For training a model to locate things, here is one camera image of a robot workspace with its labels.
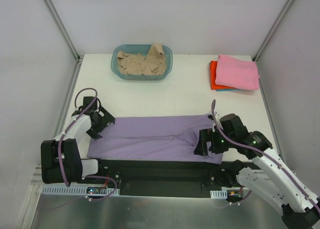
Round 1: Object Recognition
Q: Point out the purple t shirt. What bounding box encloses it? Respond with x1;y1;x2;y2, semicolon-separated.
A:
87;114;223;164

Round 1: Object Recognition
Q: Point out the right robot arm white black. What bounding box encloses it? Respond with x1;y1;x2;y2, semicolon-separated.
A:
194;113;320;229

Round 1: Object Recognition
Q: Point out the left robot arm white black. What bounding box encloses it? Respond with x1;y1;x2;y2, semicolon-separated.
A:
40;96;116;187

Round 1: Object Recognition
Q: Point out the blue folded t shirt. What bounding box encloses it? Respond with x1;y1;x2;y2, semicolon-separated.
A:
215;88;247;93

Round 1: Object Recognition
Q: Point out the pink folded t shirt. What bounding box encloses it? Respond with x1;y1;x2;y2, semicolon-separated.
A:
215;54;260;91

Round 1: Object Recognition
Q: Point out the orange folded t shirt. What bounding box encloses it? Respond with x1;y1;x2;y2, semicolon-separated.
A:
209;60;236;91

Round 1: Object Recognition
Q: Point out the beige t shirt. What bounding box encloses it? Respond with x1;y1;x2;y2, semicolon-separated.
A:
117;43;167;76

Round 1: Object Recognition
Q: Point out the teal plastic basket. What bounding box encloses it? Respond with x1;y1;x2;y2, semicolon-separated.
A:
110;44;173;81

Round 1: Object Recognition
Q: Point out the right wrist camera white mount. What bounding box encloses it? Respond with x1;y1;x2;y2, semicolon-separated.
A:
207;111;220;121

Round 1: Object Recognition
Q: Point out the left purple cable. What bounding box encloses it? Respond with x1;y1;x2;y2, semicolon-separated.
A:
57;87;118;203

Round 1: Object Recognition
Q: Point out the purple cable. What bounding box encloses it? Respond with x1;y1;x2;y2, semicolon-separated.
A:
57;87;118;203
211;99;320;210

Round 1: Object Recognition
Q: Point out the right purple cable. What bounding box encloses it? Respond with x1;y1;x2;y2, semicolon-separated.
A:
211;99;320;210

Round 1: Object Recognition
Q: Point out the front aluminium rail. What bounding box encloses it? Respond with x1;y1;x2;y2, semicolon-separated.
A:
30;164;302;190

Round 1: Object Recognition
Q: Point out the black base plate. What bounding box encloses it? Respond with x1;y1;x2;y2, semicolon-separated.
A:
76;158;241;199

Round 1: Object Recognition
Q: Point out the right grey cable duct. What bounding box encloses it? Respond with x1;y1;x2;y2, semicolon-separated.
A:
210;189;228;200

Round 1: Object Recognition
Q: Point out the grey cable duct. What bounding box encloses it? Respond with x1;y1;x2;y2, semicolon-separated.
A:
210;189;228;200
42;185;120;197

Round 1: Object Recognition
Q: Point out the left grey cable duct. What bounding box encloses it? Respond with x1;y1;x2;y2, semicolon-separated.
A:
42;185;120;197

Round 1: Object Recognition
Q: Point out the right aluminium frame post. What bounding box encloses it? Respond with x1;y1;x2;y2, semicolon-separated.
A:
252;0;296;63

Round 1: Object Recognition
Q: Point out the aluminium frame post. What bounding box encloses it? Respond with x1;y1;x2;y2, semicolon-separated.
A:
43;0;81;62
252;0;296;63

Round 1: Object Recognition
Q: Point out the left aluminium frame post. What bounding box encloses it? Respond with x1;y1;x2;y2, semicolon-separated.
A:
43;0;81;62

